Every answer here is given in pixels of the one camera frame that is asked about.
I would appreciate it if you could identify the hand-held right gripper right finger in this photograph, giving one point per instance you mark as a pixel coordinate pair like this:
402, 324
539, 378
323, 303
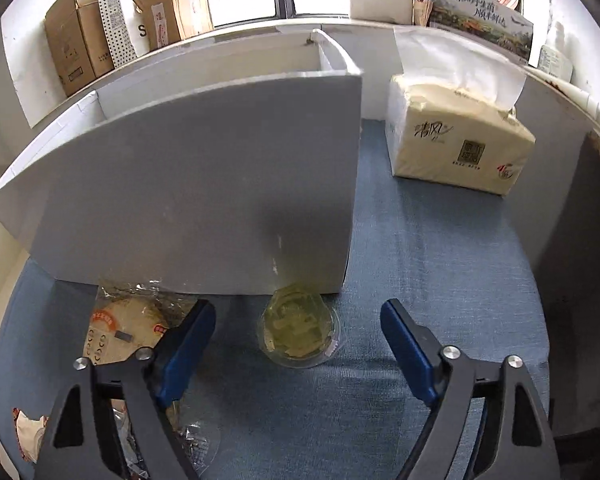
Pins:
412, 355

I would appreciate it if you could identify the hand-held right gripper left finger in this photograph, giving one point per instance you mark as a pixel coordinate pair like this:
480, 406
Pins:
182, 355

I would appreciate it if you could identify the round pastry orange label packet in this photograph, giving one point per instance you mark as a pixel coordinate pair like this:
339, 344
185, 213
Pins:
125, 327

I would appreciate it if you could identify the green round pastry clear packet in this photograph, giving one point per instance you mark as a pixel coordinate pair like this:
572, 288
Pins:
295, 332

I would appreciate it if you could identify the white cardboard box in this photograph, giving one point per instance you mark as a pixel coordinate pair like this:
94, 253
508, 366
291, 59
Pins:
190, 175

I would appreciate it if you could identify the clear plastic snack packet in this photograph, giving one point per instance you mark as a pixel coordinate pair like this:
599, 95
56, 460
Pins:
197, 440

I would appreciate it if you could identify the blue tablecloth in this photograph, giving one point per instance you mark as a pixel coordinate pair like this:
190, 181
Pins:
430, 270

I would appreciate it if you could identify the cream tissue pack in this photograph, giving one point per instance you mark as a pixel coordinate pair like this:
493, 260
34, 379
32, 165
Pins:
450, 140

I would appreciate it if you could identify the rolled white paper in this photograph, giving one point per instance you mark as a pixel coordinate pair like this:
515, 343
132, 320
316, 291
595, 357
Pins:
570, 91

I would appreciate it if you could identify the white labelled bottle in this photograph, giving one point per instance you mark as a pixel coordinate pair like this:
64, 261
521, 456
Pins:
555, 57

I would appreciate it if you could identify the large brown cardboard box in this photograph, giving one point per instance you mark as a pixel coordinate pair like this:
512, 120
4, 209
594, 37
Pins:
75, 40

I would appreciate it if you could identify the small open cardboard box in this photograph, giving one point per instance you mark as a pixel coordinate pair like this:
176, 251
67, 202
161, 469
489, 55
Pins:
170, 17

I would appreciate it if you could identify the long landscape printed box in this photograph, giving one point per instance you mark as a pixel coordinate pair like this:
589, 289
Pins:
480, 22

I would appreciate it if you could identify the brown paper bag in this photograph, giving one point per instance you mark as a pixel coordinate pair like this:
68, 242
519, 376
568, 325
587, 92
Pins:
422, 10

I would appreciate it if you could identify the white dotted paper bag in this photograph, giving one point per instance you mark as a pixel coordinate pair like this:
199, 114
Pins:
117, 15

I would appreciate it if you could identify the pink paper decoration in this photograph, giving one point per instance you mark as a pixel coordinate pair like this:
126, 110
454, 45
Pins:
507, 1

